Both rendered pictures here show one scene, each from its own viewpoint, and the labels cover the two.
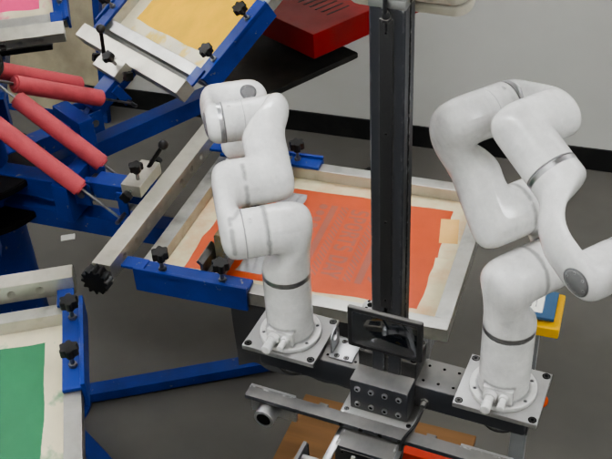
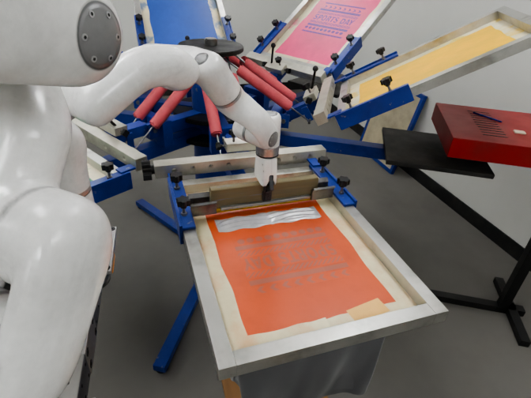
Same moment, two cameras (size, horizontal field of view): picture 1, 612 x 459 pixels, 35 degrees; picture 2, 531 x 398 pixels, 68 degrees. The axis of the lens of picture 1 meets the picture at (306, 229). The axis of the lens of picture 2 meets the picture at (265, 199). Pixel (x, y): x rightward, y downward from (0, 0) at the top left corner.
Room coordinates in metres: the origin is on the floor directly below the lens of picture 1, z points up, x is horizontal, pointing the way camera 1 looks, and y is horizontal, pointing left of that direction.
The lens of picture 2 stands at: (1.33, -0.72, 1.73)
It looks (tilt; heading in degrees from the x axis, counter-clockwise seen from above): 33 degrees down; 49
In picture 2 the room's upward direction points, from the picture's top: 4 degrees clockwise
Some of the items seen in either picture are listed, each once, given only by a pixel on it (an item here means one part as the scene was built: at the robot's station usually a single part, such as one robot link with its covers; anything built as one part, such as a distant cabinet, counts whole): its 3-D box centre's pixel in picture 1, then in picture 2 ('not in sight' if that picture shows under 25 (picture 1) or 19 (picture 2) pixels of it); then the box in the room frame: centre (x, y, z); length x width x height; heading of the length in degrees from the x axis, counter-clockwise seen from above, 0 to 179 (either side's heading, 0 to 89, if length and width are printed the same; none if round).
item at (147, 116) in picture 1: (168, 111); (340, 144); (2.81, 0.43, 0.91); 1.34 x 0.41 x 0.08; 129
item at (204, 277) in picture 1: (193, 283); (180, 208); (1.83, 0.28, 0.98); 0.30 x 0.05 x 0.07; 69
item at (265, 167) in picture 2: not in sight; (266, 165); (2.08, 0.15, 1.12); 0.10 x 0.08 x 0.11; 69
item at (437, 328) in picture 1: (321, 233); (283, 238); (2.01, -0.04, 0.97); 0.79 x 0.58 x 0.04; 69
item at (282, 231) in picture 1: (279, 241); (54, 153); (1.46, 0.05, 1.37); 0.13 x 0.10 x 0.16; 100
